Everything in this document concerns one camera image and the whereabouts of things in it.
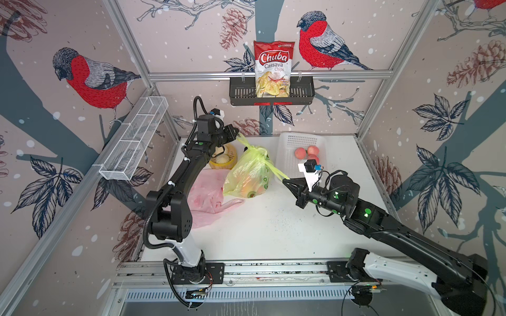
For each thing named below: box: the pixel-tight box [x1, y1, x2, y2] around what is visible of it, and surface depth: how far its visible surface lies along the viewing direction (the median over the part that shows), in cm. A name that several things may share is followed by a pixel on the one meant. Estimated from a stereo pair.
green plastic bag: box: [223, 132, 290, 199], surface depth 73 cm
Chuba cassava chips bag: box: [253, 40, 296, 99], surface depth 87 cm
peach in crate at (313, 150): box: [307, 145, 320, 156], surface depth 109 cm
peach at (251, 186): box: [239, 181, 266, 199], surface depth 74 cm
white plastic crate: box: [275, 131, 327, 181], surface depth 112 cm
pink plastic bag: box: [187, 168, 245, 229], surface depth 92 cm
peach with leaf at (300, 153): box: [294, 147, 308, 160], surface depth 109 cm
